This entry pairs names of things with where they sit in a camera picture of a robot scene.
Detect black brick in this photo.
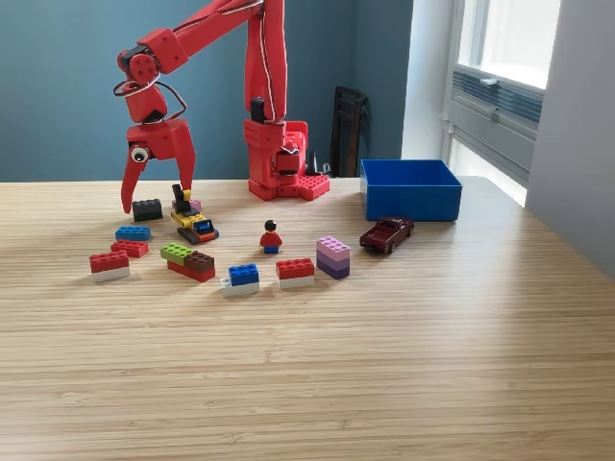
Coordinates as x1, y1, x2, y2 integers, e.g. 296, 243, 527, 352
132, 198, 164, 223

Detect small yellow toy digger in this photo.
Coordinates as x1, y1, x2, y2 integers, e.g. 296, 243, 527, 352
170, 183, 220, 246

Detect pink and purple brick stack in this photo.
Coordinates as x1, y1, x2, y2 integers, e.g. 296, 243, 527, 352
315, 234, 352, 281

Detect blue plastic bin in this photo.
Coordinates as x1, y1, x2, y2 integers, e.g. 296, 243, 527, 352
359, 158, 464, 223

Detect red flat brick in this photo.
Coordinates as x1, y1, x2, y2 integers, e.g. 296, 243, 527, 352
110, 238, 150, 259

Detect red and white brick stack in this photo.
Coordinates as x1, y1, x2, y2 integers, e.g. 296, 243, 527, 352
88, 250, 132, 283
275, 257, 316, 290

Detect green brown red brick stack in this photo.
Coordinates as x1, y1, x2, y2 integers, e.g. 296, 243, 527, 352
160, 243, 217, 283

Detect toy figure with red shirt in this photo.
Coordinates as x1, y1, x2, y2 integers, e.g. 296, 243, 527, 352
258, 219, 285, 255

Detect blue and white brick stack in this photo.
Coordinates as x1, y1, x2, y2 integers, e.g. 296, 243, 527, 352
219, 263, 261, 298

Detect black table clamp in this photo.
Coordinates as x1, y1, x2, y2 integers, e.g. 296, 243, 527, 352
305, 150, 333, 178

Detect dark folded chair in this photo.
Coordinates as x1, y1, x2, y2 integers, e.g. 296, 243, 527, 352
329, 85, 372, 179

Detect dark red toy car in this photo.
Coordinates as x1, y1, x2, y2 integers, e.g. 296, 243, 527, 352
358, 215, 415, 255

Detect grey vent grille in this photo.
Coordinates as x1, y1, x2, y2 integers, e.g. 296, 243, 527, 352
450, 66, 545, 141

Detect window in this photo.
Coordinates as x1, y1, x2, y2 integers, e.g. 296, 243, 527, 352
451, 0, 563, 92

